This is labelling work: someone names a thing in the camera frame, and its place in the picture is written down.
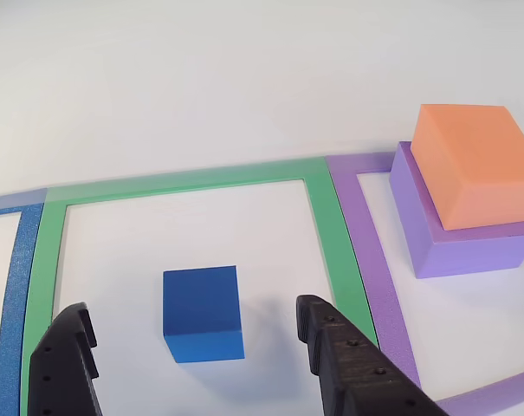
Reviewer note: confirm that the orange foam block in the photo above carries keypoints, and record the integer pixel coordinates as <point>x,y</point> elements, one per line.
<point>474,164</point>

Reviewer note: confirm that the purple foam block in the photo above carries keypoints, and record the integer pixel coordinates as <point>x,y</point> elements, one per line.
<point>474,255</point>

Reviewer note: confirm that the blue square frame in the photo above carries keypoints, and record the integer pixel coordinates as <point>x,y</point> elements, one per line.
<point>17,281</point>

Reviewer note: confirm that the small blue cube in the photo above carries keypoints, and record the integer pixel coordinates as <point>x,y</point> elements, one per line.
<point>201,303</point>

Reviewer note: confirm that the purple square frame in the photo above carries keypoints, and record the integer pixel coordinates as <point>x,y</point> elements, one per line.
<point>374,260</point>

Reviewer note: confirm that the green square frame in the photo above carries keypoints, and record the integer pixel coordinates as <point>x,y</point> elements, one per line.
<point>335,242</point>

